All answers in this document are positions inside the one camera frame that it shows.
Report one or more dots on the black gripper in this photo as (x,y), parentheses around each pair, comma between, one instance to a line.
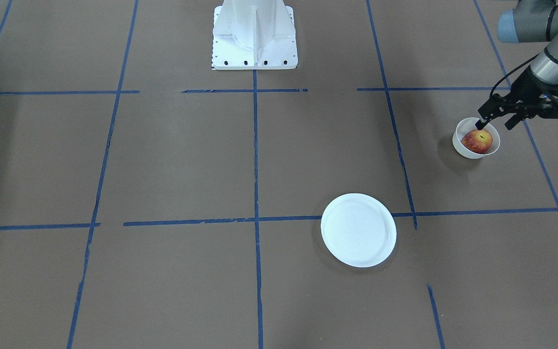
(527,88)

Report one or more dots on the red yellow apple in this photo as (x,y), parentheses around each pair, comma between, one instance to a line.
(478,141)

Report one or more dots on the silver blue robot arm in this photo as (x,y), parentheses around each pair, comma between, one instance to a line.
(533,21)

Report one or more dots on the white bowl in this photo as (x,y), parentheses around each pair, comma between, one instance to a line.
(464,127)

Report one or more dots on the white round plate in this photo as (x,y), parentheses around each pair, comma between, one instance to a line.
(358,230)

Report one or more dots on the white camera stand column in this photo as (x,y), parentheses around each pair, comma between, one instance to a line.
(254,34)

